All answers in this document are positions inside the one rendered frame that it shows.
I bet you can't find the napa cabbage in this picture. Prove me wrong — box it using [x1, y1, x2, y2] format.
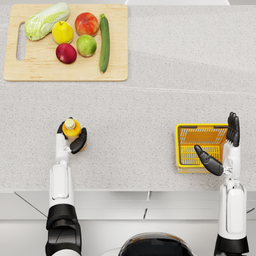
[23, 1, 71, 42]

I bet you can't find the green apple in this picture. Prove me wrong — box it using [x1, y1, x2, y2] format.
[76, 34, 98, 58]

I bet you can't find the dark red apple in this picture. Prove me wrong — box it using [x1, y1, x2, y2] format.
[55, 42, 78, 65]

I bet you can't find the green cucumber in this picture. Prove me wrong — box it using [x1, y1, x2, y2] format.
[98, 13, 111, 74]

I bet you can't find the yellow slatted basket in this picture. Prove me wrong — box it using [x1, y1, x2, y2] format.
[175, 123, 230, 174]

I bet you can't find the dark round robot body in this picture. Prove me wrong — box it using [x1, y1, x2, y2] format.
[117, 232, 196, 256]

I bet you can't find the wooden cutting board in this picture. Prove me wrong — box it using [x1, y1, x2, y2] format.
[3, 3, 129, 83]

